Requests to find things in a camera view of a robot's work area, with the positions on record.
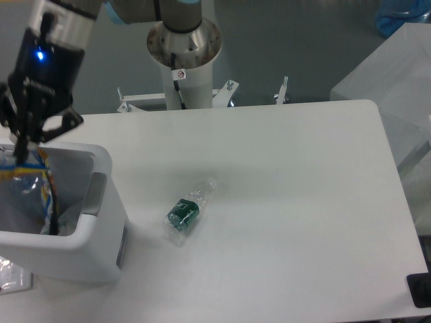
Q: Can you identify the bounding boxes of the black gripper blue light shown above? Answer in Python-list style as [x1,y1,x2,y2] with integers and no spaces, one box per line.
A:
[1,28,85,166]

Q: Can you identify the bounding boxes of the blue foil snack bag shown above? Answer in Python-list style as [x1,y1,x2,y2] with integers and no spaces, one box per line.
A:
[1,145,59,236]

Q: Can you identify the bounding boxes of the clear bottle green label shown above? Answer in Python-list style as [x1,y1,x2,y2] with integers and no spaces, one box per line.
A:
[162,178,217,246]

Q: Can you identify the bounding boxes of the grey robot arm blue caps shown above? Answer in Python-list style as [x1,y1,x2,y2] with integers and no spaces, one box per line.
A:
[1,1,209,165]

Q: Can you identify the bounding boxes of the white plastic trash can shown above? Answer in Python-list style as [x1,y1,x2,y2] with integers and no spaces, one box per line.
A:
[1,139,128,283]

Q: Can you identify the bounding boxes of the white paper trash in bin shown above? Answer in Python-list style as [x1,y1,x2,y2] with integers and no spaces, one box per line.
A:
[57,201,83,236]

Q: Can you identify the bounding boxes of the metal clamp bolt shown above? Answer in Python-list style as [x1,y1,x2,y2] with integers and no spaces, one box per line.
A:
[274,76,289,105]

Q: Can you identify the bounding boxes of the white table beside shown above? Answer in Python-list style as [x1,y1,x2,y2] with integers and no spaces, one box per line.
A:
[330,23,430,236]

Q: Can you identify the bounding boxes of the blue water jug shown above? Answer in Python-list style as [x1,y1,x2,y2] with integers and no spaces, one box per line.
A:
[375,0,430,38]

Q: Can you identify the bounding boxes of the black device at table edge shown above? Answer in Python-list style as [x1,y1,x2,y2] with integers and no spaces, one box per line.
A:
[407,273,430,308]

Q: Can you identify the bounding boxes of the white wall socket plate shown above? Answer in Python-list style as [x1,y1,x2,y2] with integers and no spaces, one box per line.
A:
[1,257,33,295]

